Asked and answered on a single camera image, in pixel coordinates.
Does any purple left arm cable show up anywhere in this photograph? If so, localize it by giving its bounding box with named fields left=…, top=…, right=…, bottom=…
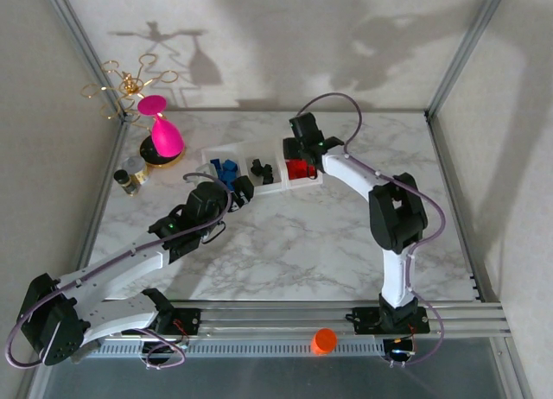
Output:
left=3, top=172, right=230, bottom=371

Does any grey handle block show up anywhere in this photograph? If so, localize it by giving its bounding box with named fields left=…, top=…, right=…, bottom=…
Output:
left=72, top=343, right=96, bottom=364

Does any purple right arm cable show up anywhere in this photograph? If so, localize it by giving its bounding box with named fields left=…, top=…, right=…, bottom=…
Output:
left=296, top=92, right=446, bottom=368

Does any clear round glass jar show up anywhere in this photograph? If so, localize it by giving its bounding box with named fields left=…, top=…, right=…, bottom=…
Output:
left=122, top=155, right=150, bottom=184

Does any aluminium frame post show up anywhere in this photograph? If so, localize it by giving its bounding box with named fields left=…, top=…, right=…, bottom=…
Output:
left=425, top=0, right=511, bottom=119
left=41, top=0, right=130, bottom=122

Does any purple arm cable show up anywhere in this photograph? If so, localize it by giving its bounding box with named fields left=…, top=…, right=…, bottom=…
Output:
left=296, top=92, right=446, bottom=368
left=3, top=172, right=230, bottom=371

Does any gold wire glass rack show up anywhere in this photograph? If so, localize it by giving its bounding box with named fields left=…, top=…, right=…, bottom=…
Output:
left=81, top=60, right=187, bottom=167

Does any slotted grey cable duct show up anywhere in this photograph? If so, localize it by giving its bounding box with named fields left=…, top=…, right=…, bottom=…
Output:
left=92, top=339, right=388, bottom=360

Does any pink wine glass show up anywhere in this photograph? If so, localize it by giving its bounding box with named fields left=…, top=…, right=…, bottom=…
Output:
left=137, top=94, right=185, bottom=157

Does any wide aluminium base rail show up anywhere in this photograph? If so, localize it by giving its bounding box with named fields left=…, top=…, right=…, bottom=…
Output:
left=97, top=301, right=511, bottom=342

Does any small black-capped bottle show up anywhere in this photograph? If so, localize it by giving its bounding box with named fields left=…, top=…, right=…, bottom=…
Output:
left=112, top=168, right=142, bottom=198

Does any orange plastic cup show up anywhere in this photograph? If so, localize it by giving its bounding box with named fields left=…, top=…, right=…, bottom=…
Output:
left=310, top=327, right=338, bottom=357

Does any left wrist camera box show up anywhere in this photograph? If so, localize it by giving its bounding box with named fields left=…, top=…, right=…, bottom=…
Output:
left=196, top=164, right=219, bottom=184

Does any thin aluminium table rail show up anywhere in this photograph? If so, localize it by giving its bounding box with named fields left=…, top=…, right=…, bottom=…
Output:
left=124, top=107, right=431, bottom=115
left=427, top=113, right=505, bottom=305
left=75, top=116, right=130, bottom=270

